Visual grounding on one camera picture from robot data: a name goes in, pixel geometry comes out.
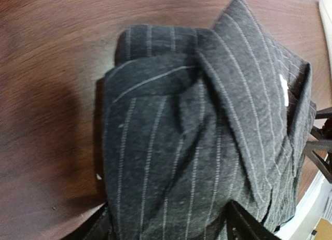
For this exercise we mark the dark pinstriped long sleeve shirt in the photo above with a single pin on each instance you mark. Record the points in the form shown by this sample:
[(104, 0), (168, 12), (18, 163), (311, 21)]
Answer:
[(194, 118)]

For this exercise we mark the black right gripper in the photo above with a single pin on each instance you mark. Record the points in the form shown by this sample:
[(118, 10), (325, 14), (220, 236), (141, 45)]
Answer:
[(322, 143)]

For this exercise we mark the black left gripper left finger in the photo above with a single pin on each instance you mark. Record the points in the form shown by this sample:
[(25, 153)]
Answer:
[(98, 227)]

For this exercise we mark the white plastic basin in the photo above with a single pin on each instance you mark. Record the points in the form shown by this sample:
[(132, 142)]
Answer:
[(325, 12)]

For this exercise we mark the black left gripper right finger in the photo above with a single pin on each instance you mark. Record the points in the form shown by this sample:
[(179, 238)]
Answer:
[(242, 225)]

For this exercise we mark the aluminium front rail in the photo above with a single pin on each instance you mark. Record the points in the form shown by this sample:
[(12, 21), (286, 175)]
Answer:
[(308, 211)]

